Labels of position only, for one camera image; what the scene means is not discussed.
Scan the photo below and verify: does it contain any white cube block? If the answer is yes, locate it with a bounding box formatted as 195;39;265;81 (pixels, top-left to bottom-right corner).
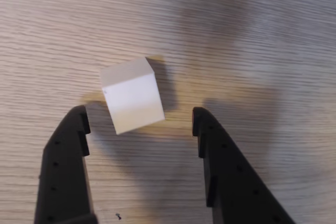
101;56;166;136

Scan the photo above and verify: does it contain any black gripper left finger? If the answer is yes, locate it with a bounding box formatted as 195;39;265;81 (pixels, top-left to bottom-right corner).
33;104;98;224

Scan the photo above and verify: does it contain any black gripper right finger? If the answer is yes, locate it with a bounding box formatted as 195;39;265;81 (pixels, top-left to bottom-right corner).
192;106;298;224

